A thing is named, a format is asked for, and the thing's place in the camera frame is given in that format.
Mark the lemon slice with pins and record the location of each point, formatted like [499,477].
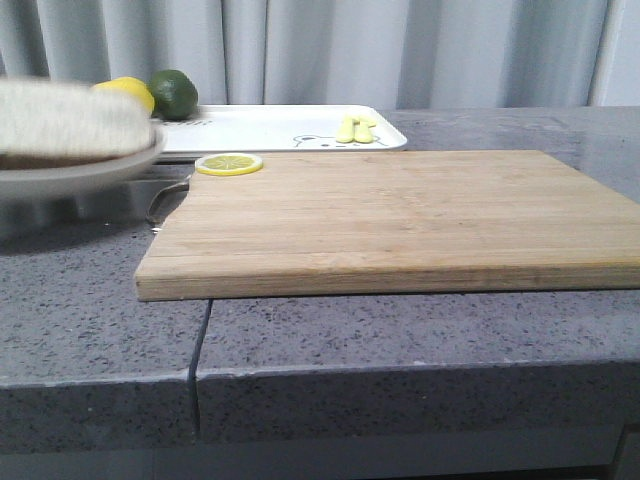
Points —
[228,164]

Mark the white bread slice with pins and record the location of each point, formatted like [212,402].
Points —
[45,118]

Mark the white bear-print tray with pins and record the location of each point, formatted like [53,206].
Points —
[273,128]

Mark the white round plate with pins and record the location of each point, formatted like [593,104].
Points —
[51,183]

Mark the green lime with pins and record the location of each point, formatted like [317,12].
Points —
[176,97]

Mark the wooden cutting board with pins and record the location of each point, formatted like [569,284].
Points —
[393,222]

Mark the grey curtain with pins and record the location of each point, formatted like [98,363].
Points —
[386,54]

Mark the whole yellow lemon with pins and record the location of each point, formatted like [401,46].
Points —
[133,87]

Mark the yellow plastic knife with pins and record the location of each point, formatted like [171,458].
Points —
[363,130]

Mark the yellow plastic fork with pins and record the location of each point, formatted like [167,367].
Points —
[346,131]

